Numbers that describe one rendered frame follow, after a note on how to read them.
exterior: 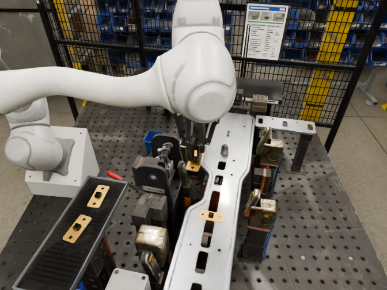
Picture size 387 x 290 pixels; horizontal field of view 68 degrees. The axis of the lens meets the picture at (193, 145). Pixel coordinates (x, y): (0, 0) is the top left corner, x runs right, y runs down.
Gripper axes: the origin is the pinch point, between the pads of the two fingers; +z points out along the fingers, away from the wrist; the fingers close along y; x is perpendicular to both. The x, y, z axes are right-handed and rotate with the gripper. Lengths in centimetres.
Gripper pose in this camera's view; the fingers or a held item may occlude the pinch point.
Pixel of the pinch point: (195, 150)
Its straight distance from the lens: 83.4
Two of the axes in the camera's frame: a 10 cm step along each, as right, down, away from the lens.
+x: 2.8, -6.5, 7.1
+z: 0.0, 7.4, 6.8
